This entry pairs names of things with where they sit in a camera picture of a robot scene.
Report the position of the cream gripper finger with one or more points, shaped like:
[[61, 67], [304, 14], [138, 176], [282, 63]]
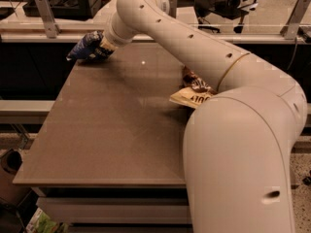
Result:
[[106, 47]]

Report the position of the blue chip bag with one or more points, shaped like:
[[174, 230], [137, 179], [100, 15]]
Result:
[[88, 48]]

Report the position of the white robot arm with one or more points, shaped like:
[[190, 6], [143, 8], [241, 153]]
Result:
[[237, 144]]

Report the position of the brown and yellow chip bag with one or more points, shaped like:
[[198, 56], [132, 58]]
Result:
[[195, 91]]

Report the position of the black tray on shelf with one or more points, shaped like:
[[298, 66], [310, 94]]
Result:
[[76, 9]]

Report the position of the black office chair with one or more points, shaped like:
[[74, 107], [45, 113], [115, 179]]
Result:
[[226, 7]]

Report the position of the brown bin at left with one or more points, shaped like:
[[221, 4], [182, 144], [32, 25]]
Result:
[[10, 193]]

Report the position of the white table drawer front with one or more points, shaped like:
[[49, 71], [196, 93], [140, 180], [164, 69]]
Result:
[[116, 210]]

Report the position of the green package under table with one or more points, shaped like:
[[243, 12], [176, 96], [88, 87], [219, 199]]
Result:
[[42, 223]]

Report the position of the left metal railing bracket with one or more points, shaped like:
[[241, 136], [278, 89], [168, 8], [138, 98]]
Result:
[[45, 12]]

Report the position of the metal railing bracket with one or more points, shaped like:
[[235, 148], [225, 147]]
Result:
[[290, 29], [45, 12], [173, 7]]

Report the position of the middle metal railing bracket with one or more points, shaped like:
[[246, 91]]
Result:
[[173, 7]]

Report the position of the right metal railing bracket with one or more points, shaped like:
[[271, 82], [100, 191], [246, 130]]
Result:
[[290, 29]]

